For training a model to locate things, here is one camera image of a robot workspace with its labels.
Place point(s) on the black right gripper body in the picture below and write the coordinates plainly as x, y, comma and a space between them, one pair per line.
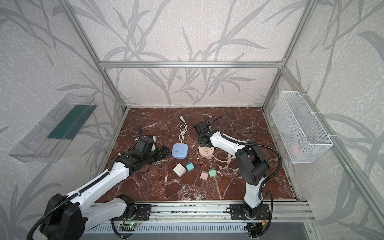
203, 142

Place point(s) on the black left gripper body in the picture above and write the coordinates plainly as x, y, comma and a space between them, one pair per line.
154, 153

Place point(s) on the light green cube adapter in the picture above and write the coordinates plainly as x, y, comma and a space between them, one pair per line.
212, 173

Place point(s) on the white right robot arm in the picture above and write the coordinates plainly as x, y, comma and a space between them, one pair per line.
252, 201

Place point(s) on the blue square power strip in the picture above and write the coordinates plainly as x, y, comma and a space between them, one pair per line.
180, 151

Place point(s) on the pink round power strip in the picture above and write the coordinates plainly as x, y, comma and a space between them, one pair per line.
206, 152

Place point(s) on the white cube adapter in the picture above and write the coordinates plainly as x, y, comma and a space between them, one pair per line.
179, 170

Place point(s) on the teal cube adapter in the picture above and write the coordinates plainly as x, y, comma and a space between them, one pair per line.
190, 166

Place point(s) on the pink cube adapter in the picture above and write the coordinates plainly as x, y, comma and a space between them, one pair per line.
204, 175

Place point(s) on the white wire mesh basket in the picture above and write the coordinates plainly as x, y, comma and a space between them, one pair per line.
303, 136

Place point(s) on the clear plastic wall tray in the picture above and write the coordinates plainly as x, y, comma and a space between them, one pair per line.
50, 138

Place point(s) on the aluminium front rail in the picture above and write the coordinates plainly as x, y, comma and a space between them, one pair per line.
217, 212

